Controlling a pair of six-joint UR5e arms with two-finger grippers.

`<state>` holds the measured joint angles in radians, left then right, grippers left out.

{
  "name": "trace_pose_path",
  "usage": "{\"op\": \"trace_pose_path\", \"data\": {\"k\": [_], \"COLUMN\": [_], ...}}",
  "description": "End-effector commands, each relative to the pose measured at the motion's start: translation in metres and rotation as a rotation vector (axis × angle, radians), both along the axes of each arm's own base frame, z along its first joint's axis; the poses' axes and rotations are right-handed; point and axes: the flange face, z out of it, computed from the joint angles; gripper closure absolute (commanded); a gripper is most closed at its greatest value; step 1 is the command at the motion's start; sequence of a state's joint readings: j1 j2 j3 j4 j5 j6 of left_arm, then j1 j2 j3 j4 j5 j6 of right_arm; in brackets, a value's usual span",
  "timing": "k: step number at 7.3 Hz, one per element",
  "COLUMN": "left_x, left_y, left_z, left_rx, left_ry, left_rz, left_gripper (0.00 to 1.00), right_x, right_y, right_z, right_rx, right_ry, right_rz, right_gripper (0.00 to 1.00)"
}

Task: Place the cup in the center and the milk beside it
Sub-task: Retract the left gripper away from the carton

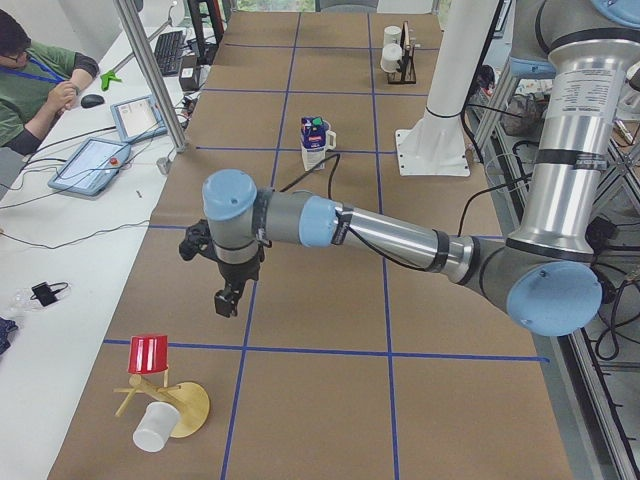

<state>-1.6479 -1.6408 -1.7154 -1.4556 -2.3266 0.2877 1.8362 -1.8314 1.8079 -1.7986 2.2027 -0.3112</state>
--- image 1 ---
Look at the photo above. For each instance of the brown paper table cover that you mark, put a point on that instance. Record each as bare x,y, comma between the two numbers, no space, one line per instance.
339,364

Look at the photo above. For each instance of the blue teach pendant near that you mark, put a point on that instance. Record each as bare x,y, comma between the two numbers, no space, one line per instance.
91,168

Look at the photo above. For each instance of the black computer keyboard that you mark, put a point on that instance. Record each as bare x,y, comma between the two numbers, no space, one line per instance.
168,52

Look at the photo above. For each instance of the blue teach pendant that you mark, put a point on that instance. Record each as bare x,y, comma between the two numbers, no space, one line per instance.
138,119
91,168

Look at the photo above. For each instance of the red plastic cup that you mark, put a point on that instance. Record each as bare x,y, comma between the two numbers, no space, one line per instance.
148,354

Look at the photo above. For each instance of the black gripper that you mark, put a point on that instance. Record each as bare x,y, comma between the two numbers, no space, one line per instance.
240,271

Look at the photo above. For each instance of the white ceramic mug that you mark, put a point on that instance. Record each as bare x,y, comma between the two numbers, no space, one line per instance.
330,136

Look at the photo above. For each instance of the white upturned mug on rack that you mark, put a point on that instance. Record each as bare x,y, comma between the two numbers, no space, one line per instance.
391,57

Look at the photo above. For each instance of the white plastic cup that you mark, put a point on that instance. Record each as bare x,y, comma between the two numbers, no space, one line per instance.
156,426

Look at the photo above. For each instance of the black wire mug rack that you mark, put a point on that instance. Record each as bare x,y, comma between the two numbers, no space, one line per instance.
406,74

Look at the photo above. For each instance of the aluminium frame post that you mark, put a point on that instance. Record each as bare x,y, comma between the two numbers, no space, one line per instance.
142,51

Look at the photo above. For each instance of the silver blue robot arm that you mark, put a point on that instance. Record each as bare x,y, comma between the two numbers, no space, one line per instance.
541,274

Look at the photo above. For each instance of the wooden cup tree stand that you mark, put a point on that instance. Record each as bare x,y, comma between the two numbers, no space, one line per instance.
189,398

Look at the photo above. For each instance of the black computer mouse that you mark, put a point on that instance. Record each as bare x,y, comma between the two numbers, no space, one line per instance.
91,100

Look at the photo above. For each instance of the blue teach pendant far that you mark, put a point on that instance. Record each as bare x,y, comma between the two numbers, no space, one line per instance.
138,119

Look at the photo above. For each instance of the blue white milk carton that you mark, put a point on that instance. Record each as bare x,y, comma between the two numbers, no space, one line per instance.
312,141

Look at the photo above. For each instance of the seated person green shirt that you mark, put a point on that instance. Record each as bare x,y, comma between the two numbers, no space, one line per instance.
39,83

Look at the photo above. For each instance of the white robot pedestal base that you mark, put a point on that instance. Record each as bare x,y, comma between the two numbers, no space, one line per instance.
435,146

